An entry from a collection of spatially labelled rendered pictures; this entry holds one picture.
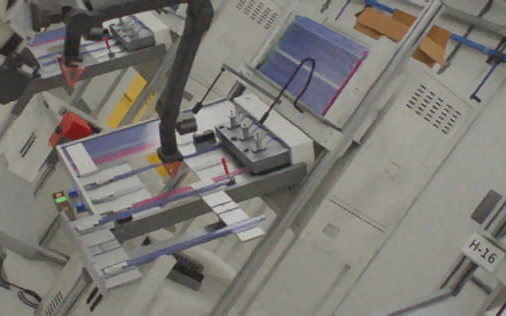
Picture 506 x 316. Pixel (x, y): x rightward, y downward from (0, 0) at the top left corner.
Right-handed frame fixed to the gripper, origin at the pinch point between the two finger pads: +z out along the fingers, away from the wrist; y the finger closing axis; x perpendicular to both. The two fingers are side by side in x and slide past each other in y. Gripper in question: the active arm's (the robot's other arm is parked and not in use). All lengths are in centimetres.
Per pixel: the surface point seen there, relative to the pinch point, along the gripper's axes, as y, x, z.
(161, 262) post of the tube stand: -47, 20, -1
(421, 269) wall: 44, -134, 116
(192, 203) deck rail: -21.0, 0.7, -0.4
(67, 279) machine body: 38, 37, 57
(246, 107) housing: 19.4, -37.1, -8.1
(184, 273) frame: -7.4, 2.0, 36.0
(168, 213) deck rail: -21.0, 9.0, 0.8
